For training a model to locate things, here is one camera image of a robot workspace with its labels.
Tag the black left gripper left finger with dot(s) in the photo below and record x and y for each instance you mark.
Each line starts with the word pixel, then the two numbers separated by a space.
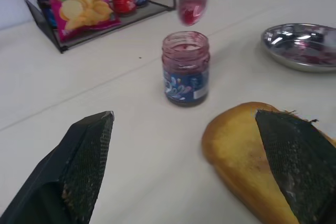
pixel 78 161

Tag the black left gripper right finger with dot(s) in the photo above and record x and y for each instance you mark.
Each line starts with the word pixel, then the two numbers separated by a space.
pixel 296 166

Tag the yellow bread slice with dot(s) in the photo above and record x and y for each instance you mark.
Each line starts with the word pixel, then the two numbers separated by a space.
pixel 239 153

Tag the open jam jar blue label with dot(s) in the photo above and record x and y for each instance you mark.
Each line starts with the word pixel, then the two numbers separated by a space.
pixel 185 77

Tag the silver metal plate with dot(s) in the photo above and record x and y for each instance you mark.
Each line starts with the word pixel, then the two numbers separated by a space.
pixel 299 47

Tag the pink potato chip bag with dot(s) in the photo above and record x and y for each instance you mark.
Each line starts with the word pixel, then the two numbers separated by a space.
pixel 78 6

